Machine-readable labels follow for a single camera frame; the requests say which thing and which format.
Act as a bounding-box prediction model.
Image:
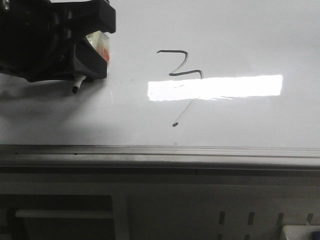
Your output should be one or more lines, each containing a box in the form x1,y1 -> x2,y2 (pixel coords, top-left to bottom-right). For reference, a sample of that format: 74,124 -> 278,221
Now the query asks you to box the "black marker gripper finger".
73,38 -> 108,82
51,0 -> 116,34

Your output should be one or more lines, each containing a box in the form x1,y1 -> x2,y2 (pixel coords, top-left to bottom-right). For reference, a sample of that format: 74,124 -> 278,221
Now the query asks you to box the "white box with dark item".
279,225 -> 320,240

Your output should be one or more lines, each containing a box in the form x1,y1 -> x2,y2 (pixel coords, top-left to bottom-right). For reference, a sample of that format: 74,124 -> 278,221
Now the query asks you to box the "white perforated metal panel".
0,172 -> 320,240

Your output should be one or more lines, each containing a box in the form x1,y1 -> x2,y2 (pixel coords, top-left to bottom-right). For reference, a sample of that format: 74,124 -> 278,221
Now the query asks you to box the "taped black whiteboard marker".
72,31 -> 110,94

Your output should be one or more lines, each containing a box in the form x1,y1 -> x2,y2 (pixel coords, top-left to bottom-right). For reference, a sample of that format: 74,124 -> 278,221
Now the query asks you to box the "black marker gripper body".
0,0 -> 77,83

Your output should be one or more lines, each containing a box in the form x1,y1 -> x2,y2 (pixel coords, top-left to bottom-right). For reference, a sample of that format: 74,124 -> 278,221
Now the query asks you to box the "white whiteboard with aluminium frame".
0,0 -> 320,169

